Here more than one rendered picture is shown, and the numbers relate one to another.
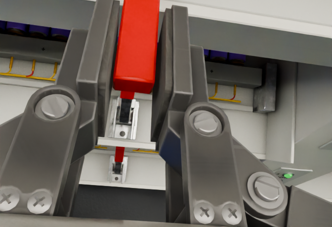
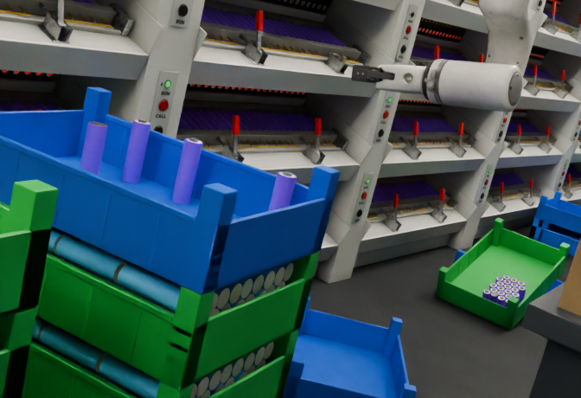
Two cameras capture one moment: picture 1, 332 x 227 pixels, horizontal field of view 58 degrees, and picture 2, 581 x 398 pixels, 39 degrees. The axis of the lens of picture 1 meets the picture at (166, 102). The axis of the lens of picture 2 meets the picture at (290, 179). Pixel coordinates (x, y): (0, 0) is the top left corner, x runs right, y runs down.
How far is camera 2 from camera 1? 1.65 m
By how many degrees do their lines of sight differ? 56
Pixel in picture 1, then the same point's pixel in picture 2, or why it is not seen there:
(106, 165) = not seen: hidden behind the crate
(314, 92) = (359, 119)
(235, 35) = (353, 84)
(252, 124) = (344, 154)
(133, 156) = not seen: hidden behind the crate
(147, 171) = not seen: hidden behind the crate
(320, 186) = (375, 229)
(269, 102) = (345, 138)
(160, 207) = (315, 290)
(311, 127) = (367, 129)
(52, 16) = (324, 86)
